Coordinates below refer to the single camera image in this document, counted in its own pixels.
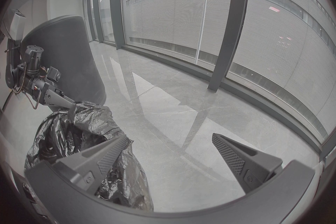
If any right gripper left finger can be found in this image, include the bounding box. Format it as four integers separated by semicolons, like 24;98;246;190
54;135;130;195

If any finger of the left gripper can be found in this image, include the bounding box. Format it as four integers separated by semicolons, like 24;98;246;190
58;96;78;114

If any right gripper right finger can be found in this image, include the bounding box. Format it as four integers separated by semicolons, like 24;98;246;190
212;133;284;194

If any black plastic bag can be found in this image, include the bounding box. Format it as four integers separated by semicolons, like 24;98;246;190
24;101;154;212

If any dark grey round chair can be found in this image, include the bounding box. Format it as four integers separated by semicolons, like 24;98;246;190
20;15;107;106

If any window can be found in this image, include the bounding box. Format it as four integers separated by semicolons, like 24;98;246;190
83;0;336;158

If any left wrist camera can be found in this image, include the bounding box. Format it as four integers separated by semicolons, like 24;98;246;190
47;66;61;83

